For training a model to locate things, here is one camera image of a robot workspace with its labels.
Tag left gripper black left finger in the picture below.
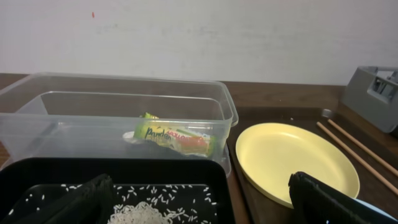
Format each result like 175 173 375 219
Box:
1 174 114 224

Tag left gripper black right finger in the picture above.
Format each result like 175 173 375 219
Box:
288 172 397 224

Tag light blue bowl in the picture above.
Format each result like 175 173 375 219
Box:
354 198 397 221

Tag yellow plate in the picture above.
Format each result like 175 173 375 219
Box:
235 123 360 208

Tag white tissue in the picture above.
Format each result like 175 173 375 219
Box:
123 131 137 144

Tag wooden chopstick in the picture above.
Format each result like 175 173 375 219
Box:
328 119 398 176
317 122 397 195

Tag green snack wrapper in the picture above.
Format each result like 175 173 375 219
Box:
133 112 217 157

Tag grey dishwasher rack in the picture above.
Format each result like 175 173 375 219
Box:
340 66 397 134

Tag food scraps rice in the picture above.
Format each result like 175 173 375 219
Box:
1 184 223 223

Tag black tray bin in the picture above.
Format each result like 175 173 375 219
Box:
1 158 235 223

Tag brown serving tray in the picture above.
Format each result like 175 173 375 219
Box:
227 108 397 223

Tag clear plastic bin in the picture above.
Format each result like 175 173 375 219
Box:
1 72 239 173

